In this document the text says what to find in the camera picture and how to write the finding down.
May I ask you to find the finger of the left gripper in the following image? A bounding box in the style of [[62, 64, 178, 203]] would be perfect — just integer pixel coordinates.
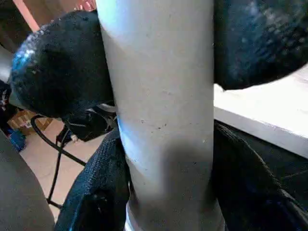
[[9, 11, 116, 118], [213, 0, 308, 91]]

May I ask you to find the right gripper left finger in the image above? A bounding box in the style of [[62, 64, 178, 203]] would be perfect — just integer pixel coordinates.
[[54, 128, 130, 231]]

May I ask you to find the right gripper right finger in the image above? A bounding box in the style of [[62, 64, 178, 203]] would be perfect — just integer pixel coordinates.
[[213, 121, 308, 231]]

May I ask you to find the white plastic table top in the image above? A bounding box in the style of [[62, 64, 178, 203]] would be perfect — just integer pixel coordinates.
[[213, 67, 308, 159]]

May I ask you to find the white plastic table leg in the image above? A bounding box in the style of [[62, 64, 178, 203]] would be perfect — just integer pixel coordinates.
[[95, 0, 226, 231]]

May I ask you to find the black floor device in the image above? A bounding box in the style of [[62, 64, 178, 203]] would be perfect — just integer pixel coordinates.
[[56, 103, 118, 142]]

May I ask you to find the brown cardboard box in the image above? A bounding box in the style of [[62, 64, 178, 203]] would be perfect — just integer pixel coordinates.
[[7, 109, 55, 135]]

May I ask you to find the black floor cable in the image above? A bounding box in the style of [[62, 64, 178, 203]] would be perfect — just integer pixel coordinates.
[[30, 115, 87, 209]]

